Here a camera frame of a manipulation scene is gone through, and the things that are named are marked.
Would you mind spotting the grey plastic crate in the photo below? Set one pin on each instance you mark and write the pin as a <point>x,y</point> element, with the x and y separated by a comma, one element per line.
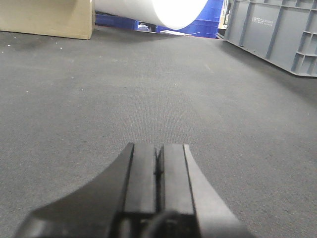
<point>281,32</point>

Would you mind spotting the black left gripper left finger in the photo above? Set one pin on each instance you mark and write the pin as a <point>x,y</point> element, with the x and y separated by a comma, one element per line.
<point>120,197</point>

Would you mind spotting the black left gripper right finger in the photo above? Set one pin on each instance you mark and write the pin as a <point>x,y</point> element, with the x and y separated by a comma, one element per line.
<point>201,213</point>

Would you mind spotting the cardboard box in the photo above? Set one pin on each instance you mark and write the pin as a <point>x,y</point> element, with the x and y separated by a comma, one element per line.
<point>59,18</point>

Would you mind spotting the blue plastic bins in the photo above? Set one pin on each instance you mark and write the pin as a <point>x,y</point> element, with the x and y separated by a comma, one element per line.
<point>199,18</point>

